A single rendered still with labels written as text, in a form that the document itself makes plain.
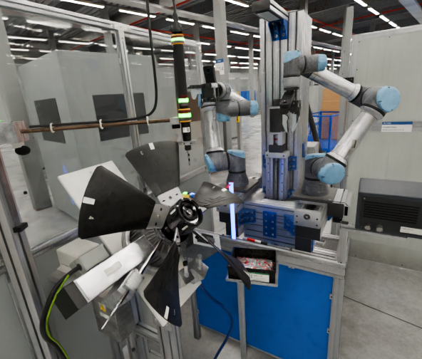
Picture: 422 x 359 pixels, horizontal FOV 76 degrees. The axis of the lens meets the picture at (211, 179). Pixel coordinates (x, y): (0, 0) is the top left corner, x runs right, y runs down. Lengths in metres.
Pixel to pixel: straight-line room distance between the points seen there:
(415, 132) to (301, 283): 1.63
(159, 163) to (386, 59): 2.01
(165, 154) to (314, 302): 1.03
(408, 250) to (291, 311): 1.60
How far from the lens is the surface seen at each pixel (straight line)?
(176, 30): 1.01
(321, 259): 1.39
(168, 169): 1.09
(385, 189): 1.20
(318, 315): 1.61
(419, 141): 2.67
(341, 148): 1.49
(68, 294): 0.89
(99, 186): 0.89
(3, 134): 1.16
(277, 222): 1.76
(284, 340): 1.81
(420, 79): 2.63
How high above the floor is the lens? 1.62
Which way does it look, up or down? 17 degrees down
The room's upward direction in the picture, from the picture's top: 4 degrees counter-clockwise
